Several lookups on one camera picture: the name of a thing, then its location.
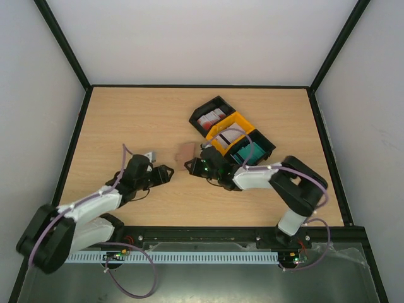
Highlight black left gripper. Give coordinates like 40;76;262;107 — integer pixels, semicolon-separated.
136;165;174;191

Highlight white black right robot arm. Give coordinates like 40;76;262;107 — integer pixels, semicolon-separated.
184;146;329;247

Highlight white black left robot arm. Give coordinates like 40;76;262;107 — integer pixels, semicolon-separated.
16;153;174;274

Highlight red white cards stack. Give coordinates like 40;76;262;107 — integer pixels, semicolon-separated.
197;108;226;130

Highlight black card bin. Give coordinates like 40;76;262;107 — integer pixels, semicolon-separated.
189;96;235;138

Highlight teal cards stack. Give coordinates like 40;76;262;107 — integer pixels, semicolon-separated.
234;142;264;165

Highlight yellow card bin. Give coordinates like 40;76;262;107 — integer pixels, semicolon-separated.
205;112;256;155

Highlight black bin with teal cards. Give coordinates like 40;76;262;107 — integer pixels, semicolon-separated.
224;129;276;166

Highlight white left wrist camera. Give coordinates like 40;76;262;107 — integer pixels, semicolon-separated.
144;151;157;163

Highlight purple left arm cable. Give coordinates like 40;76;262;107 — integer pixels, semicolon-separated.
27;143;157;299

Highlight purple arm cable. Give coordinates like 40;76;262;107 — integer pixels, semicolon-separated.
27;143;157;299
201;127;331;273

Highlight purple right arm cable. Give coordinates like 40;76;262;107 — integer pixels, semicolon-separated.
201;127;331;273

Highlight black mounting rail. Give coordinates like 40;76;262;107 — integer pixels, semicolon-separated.
106;226;369;251

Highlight white slotted cable duct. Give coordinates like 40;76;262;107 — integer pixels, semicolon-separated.
66;251;278;264

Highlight black enclosure frame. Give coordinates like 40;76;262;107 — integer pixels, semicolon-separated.
1;1;403;302

